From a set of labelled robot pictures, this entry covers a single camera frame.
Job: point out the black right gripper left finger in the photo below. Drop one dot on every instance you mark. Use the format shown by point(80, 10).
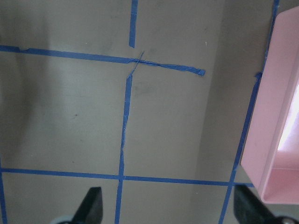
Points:
point(90, 210)

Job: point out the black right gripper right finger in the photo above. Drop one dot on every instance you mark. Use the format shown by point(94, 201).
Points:
point(249, 210)

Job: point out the pink plastic bin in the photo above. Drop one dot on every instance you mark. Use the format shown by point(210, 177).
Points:
point(271, 153)

